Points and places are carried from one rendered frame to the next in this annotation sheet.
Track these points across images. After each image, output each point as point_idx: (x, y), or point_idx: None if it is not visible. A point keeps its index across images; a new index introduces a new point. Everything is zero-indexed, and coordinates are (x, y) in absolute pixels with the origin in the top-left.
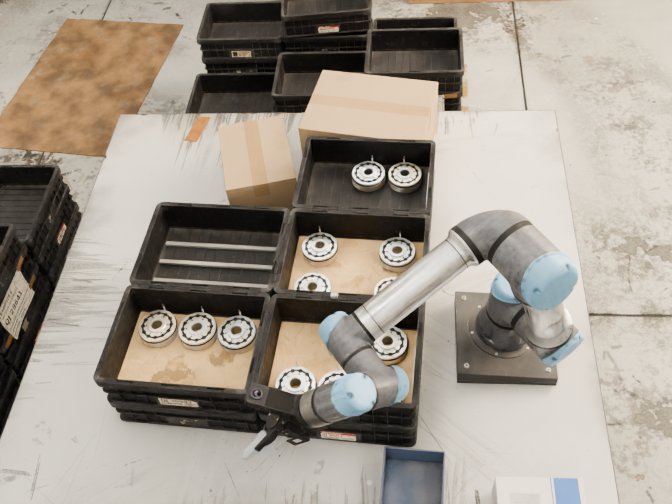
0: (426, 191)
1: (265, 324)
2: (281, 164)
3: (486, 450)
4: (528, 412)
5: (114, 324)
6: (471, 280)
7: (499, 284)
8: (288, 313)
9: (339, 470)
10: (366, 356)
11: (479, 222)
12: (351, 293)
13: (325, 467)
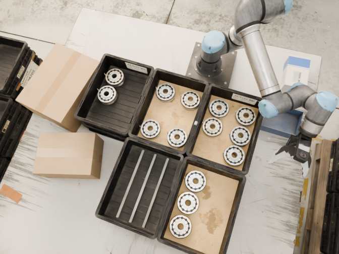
0: (126, 70)
1: (205, 161)
2: (81, 139)
3: None
4: (246, 68)
5: (184, 250)
6: (174, 71)
7: (214, 46)
8: (190, 151)
9: (261, 149)
10: (294, 94)
11: (249, 12)
12: (195, 115)
13: (259, 155)
